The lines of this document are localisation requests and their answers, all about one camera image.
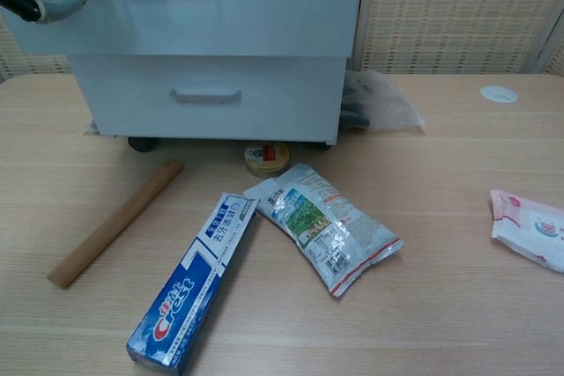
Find pink wet wipes pack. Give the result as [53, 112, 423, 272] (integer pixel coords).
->
[488, 188, 564, 275]

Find white round table cap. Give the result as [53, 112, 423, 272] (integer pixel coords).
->
[479, 84, 518, 105]

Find silver snack bag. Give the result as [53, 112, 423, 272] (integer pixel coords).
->
[242, 162, 404, 298]

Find silver drawer handle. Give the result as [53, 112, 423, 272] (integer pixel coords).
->
[169, 88, 242, 105]

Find bamboo woven partition screen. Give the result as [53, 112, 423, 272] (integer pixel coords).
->
[359, 0, 560, 76]
[541, 0, 564, 76]
[0, 14, 74, 82]

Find wooden rolling pin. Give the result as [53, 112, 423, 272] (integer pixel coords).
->
[46, 159, 184, 291]

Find round yellow tin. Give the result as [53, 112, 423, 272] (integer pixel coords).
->
[244, 142, 291, 180]

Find black caster wheel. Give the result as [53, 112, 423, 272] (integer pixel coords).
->
[128, 136, 159, 155]

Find black plastic parts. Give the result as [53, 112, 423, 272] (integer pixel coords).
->
[341, 78, 372, 130]

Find white drawer front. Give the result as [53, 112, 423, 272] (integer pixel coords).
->
[0, 0, 367, 60]
[78, 56, 345, 137]

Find clear plastic bag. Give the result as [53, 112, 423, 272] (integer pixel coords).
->
[342, 70, 427, 131]

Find blue Crest toothpaste box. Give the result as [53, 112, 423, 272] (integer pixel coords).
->
[125, 192, 261, 376]

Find white three-drawer cabinet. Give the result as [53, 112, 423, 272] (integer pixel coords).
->
[65, 53, 353, 148]

